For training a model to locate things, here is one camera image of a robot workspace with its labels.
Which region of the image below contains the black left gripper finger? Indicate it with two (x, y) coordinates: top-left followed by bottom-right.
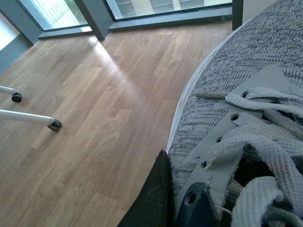
(118, 150), (171, 227)

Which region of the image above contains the grey knit sneaker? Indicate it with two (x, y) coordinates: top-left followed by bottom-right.
(168, 0), (303, 227)

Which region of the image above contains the white chair leg with caster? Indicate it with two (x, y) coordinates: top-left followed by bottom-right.
(0, 110), (62, 131)

